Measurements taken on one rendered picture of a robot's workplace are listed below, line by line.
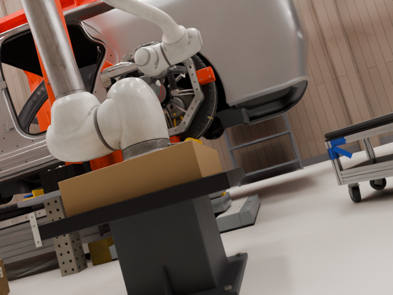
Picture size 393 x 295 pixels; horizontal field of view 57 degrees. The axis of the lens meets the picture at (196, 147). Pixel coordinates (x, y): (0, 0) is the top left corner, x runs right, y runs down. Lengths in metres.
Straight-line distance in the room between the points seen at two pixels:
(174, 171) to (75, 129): 0.40
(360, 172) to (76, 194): 1.17
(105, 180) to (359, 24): 6.14
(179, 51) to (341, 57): 5.17
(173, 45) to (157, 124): 0.49
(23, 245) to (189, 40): 1.72
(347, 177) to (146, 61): 1.01
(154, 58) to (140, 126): 0.50
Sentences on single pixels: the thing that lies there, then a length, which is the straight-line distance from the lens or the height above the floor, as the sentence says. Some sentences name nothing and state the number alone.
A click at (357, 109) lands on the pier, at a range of 6.39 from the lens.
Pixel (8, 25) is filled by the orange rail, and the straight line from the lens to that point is 6.18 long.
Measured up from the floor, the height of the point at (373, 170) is 0.13.
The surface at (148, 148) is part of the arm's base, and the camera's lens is 1.05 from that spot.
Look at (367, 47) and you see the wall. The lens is 6.72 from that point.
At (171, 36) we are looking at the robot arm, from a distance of 1.49.
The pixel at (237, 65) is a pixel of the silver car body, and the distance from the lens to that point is 2.55.
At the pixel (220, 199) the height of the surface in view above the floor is 0.16.
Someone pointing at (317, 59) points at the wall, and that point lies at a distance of 6.54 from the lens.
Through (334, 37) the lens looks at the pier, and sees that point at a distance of 6.58.
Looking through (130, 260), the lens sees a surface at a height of 0.14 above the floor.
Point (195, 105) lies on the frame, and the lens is 2.04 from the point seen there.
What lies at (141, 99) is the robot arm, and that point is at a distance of 1.09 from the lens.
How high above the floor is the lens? 0.30
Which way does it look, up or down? 5 degrees up
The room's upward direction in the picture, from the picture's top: 16 degrees counter-clockwise
